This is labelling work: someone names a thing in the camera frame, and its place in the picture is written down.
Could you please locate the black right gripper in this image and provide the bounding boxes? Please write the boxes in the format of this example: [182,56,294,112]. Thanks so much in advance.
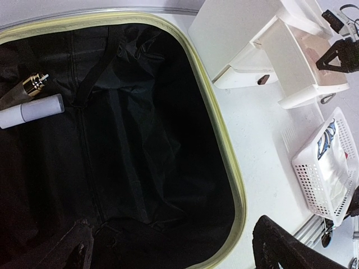
[316,38,358,73]

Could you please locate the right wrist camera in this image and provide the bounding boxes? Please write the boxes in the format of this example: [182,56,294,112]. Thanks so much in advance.
[321,4,358,42]

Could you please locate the white three-drawer storage cabinet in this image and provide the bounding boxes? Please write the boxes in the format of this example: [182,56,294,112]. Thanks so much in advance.
[188,1,349,109]

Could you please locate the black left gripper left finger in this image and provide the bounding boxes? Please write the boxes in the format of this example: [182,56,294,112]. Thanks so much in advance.
[13,220,94,268]

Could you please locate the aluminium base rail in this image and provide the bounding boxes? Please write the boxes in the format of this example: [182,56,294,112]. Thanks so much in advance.
[294,215,358,268]

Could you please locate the grey lipstick tube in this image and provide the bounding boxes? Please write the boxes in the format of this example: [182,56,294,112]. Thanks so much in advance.
[1,94,65,129]

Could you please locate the pale green hard-shell suitcase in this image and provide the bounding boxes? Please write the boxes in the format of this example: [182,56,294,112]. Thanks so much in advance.
[1,13,246,268]

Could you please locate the gold cap perfume bottle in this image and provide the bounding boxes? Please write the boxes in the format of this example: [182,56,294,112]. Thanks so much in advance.
[1,73,49,110]

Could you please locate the white plastic mesh basket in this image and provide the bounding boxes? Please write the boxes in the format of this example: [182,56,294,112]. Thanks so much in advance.
[292,107,358,226]

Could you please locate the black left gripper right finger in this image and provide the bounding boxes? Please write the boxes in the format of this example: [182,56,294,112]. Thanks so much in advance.
[252,215,343,269]

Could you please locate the white printed t-shirt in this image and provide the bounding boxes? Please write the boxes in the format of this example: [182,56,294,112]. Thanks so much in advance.
[317,118,349,209]

